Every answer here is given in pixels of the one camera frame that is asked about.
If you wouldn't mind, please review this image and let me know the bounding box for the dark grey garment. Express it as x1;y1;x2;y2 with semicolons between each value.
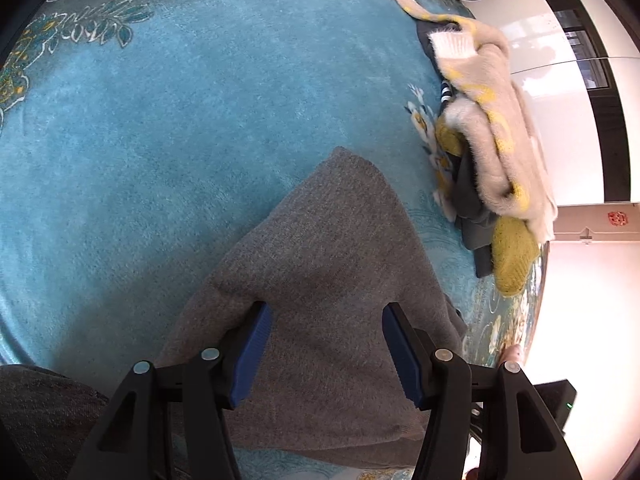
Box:
416;19;501;279

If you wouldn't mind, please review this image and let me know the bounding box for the mustard yellow knit garment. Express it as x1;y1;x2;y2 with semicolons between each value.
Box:
437;144;540;297

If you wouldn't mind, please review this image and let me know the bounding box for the grey knit sweater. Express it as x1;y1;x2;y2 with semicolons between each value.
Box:
0;146;469;470

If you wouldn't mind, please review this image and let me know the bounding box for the white wardrobe with black strips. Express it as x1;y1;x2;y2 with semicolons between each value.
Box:
468;0;639;230

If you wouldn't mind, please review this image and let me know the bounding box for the cream fluffy garment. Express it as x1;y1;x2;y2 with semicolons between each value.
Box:
396;0;558;244

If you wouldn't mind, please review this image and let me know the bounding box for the teal floral bed blanket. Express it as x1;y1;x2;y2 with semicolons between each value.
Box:
0;0;549;480

